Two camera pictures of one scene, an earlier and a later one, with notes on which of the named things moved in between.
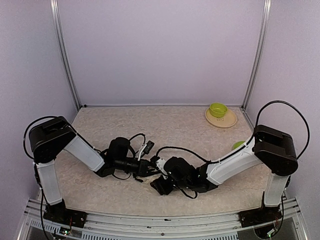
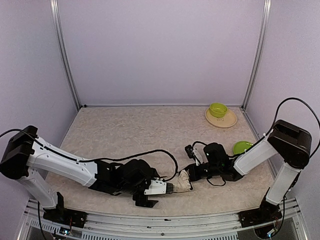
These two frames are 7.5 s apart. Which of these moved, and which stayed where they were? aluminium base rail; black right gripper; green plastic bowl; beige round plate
Moved: black right gripper
Stayed: aluminium base rail; beige round plate; green plastic bowl
